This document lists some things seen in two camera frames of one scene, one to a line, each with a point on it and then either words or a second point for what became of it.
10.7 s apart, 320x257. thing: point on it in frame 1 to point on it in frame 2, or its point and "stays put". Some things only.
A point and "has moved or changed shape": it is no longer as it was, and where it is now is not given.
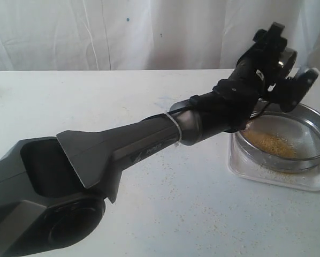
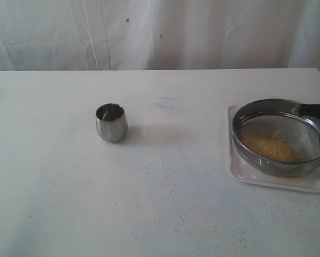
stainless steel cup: x=288 y=60 to x=112 y=122
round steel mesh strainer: x=283 y=142 stays put
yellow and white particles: x=273 y=145 has moved or changed shape
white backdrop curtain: x=150 y=35 stays put
